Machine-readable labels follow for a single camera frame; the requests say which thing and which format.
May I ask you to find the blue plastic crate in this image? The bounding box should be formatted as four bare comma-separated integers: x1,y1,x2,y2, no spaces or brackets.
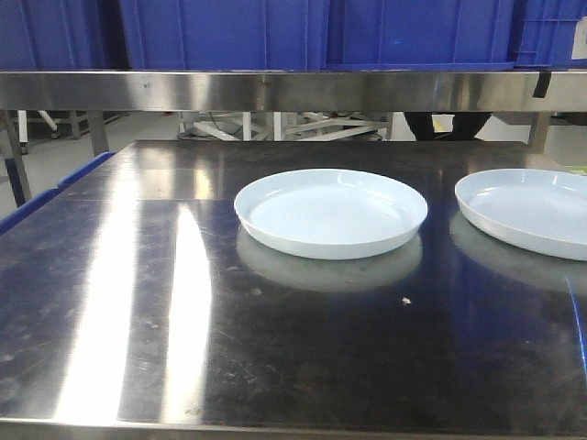
1,1,127,71
325,0,515,72
119,1,330,72

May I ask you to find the left blue plastic crate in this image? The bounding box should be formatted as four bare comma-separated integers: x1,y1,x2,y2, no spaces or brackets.
1,1,127,71

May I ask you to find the steel shelf leg right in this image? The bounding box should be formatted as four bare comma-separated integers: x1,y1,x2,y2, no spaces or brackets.
527,112,551,153

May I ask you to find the steel shelf leg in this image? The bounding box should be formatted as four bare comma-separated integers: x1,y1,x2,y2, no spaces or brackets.
1,110,31,207
527,112,551,153

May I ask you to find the white label on crate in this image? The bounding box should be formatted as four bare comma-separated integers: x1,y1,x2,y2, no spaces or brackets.
571,16,587,61

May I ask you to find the black tape strip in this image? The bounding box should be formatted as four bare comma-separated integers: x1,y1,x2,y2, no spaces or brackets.
532,71,552,98

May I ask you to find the far right blue crate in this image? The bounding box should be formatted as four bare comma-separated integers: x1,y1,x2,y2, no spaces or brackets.
508,0,586,69

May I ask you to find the white metal frame background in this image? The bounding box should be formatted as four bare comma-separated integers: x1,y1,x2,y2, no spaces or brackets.
178,111,393,142

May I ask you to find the person in black trousers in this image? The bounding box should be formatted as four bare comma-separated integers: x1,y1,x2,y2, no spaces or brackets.
403,111,493,141

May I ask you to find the steel shelf leg left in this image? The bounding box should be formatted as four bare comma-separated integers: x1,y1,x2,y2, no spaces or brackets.
1,110,31,207

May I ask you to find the light blue plate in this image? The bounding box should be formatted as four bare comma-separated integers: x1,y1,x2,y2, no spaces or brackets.
454,169,586,261
234,169,428,260

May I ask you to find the right blue plastic crate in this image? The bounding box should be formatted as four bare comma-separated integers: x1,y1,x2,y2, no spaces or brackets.
325,0,515,72

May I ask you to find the stainless steel shelf rail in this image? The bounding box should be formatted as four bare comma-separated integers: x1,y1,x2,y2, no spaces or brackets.
1,71,586,112

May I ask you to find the middle blue plastic crate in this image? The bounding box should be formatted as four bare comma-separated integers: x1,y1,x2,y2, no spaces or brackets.
119,1,330,72

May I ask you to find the blue table edge guard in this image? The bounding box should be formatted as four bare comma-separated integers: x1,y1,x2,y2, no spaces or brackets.
1,152,116,235

